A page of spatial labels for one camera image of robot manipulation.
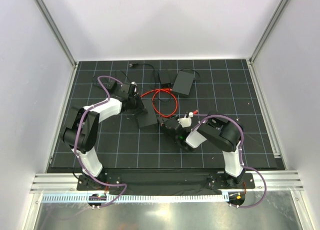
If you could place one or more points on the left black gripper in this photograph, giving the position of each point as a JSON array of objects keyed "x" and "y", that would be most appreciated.
[{"x": 141, "y": 109}]

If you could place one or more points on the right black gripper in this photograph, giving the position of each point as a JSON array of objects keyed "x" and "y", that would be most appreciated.
[{"x": 162, "y": 121}]

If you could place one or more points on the black network switch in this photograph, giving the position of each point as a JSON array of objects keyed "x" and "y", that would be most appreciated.
[
  {"x": 183, "y": 83},
  {"x": 146, "y": 117}
]

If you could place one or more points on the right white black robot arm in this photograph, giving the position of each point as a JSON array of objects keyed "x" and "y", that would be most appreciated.
[{"x": 221, "y": 131}]

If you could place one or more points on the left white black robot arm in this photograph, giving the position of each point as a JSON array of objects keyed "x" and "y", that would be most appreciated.
[{"x": 81, "y": 130}]

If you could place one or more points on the small black plug adapter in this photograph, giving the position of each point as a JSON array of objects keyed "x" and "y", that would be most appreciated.
[{"x": 111, "y": 85}]

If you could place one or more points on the black grid mat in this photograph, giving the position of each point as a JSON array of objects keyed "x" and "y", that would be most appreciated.
[{"x": 223, "y": 86}]

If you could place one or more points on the black power adapter brick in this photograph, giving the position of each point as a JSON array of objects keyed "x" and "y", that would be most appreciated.
[{"x": 164, "y": 78}]

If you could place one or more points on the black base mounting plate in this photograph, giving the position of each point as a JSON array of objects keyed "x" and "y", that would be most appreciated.
[{"x": 166, "y": 182}]

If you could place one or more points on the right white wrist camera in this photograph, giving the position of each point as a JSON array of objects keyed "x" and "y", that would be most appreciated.
[{"x": 186, "y": 121}]

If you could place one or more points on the white slotted cable duct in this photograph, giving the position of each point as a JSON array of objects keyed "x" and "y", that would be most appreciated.
[{"x": 103, "y": 199}]

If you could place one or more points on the left aluminium corner post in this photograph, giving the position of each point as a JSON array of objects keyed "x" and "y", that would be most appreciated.
[{"x": 56, "y": 33}]

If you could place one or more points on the aluminium corner post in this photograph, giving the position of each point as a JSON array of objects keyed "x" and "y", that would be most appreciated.
[
  {"x": 269, "y": 28},
  {"x": 56, "y": 33}
]

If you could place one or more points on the aluminium front frame rail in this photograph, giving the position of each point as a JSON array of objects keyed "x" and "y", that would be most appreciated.
[{"x": 271, "y": 180}]

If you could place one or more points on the right aluminium corner post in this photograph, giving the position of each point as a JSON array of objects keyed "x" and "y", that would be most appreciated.
[{"x": 269, "y": 28}]

